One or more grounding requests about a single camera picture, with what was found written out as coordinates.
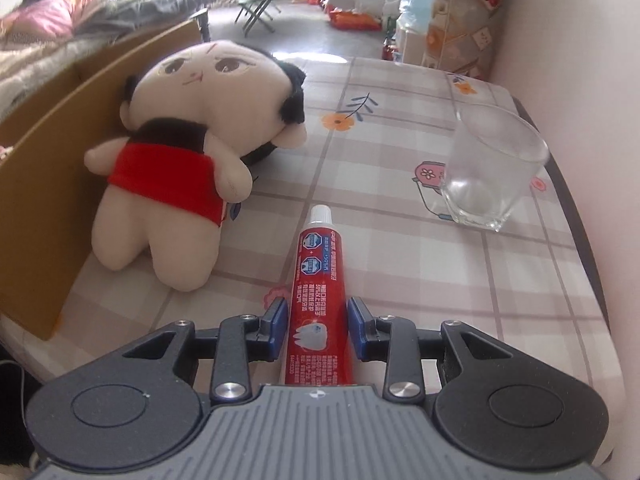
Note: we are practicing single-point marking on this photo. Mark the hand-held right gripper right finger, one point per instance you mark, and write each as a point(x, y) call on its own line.
point(357, 327)

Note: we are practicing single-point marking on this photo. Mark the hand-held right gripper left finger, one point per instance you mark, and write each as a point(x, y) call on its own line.
point(277, 325)

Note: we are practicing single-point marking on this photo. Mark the red toothpaste tube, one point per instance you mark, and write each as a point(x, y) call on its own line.
point(317, 280)

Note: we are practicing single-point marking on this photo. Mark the brown cardboard box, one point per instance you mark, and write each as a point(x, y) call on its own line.
point(40, 240)

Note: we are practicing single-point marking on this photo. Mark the checked tablecloth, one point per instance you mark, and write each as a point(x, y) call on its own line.
point(400, 240)

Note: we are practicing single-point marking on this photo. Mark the cream plush doll red shirt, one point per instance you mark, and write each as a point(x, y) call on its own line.
point(165, 240)

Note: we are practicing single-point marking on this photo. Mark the clear drinking glass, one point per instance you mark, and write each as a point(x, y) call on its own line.
point(495, 160)

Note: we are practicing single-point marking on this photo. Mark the small red bottle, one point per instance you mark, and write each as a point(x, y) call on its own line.
point(389, 46)

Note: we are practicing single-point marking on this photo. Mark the white dispenser base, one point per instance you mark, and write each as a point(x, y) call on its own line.
point(410, 45)

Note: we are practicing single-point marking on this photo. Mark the red packages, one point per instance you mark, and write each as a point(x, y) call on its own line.
point(352, 17)

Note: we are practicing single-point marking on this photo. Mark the folding stool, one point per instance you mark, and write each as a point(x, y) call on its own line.
point(257, 12)

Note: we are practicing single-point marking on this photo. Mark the white plastic bag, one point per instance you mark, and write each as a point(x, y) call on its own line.
point(391, 14)

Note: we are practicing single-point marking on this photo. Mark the patterned cabinet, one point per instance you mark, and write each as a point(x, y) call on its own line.
point(465, 25)

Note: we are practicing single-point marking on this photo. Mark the grey blanket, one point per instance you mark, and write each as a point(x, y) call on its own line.
point(150, 7)

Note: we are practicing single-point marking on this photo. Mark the white quilt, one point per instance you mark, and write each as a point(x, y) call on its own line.
point(35, 70)

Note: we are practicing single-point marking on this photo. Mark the pink quilt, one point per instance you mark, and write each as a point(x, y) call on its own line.
point(45, 12)

